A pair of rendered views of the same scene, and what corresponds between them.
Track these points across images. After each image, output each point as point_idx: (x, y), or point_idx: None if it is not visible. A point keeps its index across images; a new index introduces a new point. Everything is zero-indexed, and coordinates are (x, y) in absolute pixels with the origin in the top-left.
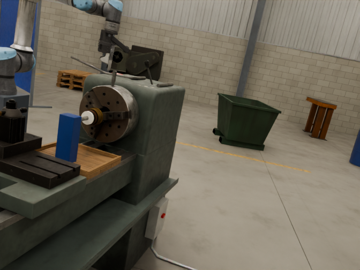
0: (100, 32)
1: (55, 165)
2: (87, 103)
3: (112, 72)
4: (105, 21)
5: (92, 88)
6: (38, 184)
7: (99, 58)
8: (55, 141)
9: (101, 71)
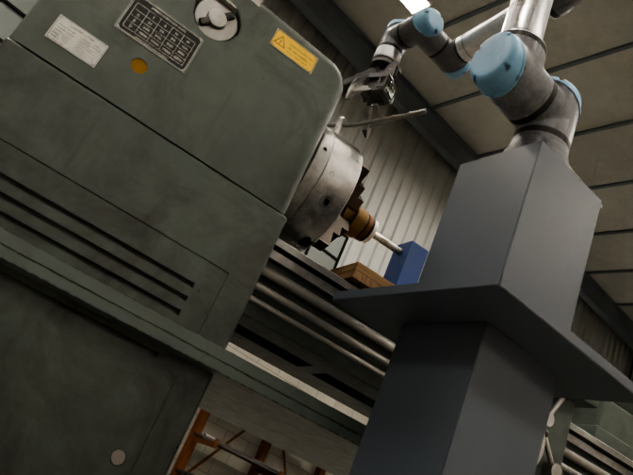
0: (397, 71)
1: None
2: (364, 189)
3: (345, 122)
4: (400, 58)
5: (359, 152)
6: None
7: (368, 90)
8: (383, 278)
9: (364, 125)
